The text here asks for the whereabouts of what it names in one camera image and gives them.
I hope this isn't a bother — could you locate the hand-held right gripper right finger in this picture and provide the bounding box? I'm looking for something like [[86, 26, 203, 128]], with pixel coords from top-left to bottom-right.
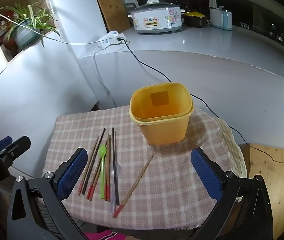
[[190, 147, 273, 240]]

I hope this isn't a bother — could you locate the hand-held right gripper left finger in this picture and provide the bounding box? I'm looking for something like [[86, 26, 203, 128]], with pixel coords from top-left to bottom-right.
[[6, 147, 89, 240]]

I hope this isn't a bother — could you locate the black chopstick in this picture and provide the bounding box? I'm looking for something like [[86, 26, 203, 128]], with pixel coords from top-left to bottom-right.
[[81, 128, 106, 196], [112, 127, 120, 206]]

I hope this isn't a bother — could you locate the green plastic spoon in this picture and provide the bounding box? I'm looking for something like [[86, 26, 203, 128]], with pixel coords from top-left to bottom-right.
[[98, 144, 107, 199]]

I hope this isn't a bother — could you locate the clear plastic spoon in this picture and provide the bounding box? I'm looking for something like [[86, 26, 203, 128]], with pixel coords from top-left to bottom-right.
[[109, 161, 122, 213]]

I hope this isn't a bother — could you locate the yellow plastic container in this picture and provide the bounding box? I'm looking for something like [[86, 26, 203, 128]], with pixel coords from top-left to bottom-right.
[[129, 82, 194, 146]]

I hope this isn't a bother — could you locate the wicker stool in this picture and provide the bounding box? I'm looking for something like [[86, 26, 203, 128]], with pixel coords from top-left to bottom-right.
[[214, 117, 247, 203]]

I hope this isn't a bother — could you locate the pink checked cloth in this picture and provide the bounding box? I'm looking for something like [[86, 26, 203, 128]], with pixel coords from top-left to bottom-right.
[[42, 105, 240, 230]]

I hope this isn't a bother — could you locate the pink clothing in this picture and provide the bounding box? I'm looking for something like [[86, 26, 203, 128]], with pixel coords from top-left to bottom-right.
[[84, 230, 127, 240]]

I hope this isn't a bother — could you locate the light wooden stool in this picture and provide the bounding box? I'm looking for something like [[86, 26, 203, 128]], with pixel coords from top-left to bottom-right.
[[239, 144, 284, 240]]

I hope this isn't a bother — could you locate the dark red pot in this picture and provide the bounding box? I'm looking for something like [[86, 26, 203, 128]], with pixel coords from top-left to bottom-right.
[[2, 31, 19, 53]]

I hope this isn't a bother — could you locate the pale green plant pot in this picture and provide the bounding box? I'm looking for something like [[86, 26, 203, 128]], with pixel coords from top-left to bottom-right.
[[11, 20, 42, 50]]

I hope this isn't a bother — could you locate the spider plant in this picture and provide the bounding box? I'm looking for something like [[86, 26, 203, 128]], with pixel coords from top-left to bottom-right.
[[0, 0, 69, 48]]

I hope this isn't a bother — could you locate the white power strip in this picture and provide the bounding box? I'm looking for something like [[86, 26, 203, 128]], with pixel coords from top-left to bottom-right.
[[99, 30, 127, 48]]

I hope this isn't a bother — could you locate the white charger plug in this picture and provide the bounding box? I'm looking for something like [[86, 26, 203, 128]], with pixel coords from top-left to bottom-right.
[[109, 34, 127, 44]]

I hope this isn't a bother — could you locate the black pot with yellow lid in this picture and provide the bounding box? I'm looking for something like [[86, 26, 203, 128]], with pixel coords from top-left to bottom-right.
[[183, 10, 207, 27]]

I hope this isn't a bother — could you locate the white and blue appliance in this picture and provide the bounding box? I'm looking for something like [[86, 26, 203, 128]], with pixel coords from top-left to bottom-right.
[[209, 5, 233, 30]]

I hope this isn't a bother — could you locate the white floral rice cooker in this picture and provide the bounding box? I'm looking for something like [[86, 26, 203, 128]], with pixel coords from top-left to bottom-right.
[[128, 0, 185, 35]]

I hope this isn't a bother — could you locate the wooden board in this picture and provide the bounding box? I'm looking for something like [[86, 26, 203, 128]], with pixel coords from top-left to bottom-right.
[[92, 0, 132, 33]]

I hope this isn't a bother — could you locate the dark grey box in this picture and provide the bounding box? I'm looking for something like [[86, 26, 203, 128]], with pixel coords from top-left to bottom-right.
[[124, 2, 137, 15]]

